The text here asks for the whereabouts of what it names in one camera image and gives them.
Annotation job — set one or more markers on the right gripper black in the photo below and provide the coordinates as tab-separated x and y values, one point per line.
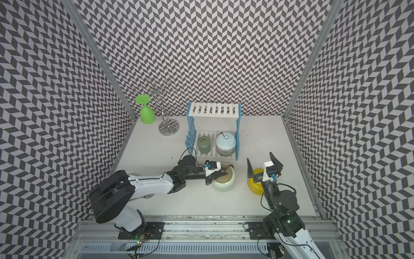
257	178

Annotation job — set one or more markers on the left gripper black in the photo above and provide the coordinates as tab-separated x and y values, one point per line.
210	178

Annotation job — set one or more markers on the yellow patterned tea canister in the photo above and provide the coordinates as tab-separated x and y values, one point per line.
256	188

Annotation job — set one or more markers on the cream canister brown lid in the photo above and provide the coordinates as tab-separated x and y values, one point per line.
225	183

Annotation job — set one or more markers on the light blue tea canister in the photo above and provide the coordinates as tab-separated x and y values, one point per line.
225	144

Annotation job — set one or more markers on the blue white two-tier shelf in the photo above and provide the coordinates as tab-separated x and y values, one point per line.
210	119

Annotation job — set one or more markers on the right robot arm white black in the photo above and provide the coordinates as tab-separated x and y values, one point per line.
283	223

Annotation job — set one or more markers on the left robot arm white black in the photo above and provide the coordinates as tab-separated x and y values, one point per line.
109	198

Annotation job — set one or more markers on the small green tea canister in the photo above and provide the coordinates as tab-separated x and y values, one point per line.
204	144

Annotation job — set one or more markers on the green plastic wine glass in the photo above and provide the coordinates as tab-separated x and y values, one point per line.
147	115

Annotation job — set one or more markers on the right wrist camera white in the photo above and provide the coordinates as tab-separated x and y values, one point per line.
271	172

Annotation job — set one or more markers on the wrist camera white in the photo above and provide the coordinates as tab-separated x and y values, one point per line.
212	166
271	172

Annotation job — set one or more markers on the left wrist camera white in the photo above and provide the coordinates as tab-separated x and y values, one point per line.
212	166

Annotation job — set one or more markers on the chrome wire cup stand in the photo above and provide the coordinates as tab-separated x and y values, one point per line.
157	92

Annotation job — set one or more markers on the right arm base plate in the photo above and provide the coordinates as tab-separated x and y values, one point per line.
256	230

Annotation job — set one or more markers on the aluminium front rail frame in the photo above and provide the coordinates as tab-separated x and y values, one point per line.
194	237

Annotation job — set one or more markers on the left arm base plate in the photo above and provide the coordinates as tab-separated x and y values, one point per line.
148	231

